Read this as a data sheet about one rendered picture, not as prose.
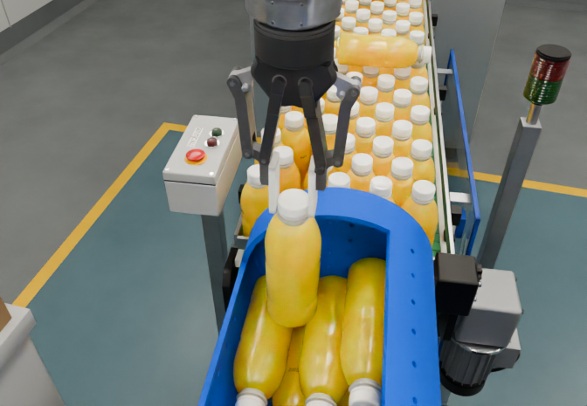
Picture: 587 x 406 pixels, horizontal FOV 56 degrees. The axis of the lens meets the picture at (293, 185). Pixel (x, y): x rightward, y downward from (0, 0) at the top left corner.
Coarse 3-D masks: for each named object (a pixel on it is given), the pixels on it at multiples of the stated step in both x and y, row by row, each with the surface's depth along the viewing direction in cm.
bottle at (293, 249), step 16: (272, 224) 67; (288, 224) 65; (304, 224) 66; (272, 240) 66; (288, 240) 65; (304, 240) 65; (320, 240) 68; (272, 256) 67; (288, 256) 66; (304, 256) 66; (320, 256) 69; (272, 272) 70; (288, 272) 68; (304, 272) 68; (272, 288) 72; (288, 288) 70; (304, 288) 70; (272, 304) 74; (288, 304) 72; (304, 304) 73; (288, 320) 74; (304, 320) 75
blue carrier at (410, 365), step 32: (320, 192) 76; (352, 192) 76; (256, 224) 81; (320, 224) 81; (352, 224) 80; (384, 224) 72; (416, 224) 77; (256, 256) 87; (352, 256) 84; (384, 256) 83; (416, 256) 72; (416, 288) 68; (224, 320) 72; (384, 320) 62; (416, 320) 64; (224, 352) 73; (384, 352) 58; (416, 352) 61; (224, 384) 73; (384, 384) 55; (416, 384) 58
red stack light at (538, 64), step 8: (536, 56) 104; (536, 64) 104; (544, 64) 103; (552, 64) 102; (560, 64) 102; (568, 64) 103; (536, 72) 105; (544, 72) 104; (552, 72) 103; (560, 72) 103; (544, 80) 104; (552, 80) 104
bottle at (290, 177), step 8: (280, 168) 104; (288, 168) 105; (296, 168) 106; (280, 176) 104; (288, 176) 104; (296, 176) 105; (280, 184) 105; (288, 184) 105; (296, 184) 106; (280, 192) 105
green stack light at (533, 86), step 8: (528, 80) 108; (536, 80) 105; (560, 80) 105; (528, 88) 108; (536, 88) 106; (544, 88) 105; (552, 88) 105; (560, 88) 107; (528, 96) 108; (536, 96) 107; (544, 96) 106; (552, 96) 106; (544, 104) 107
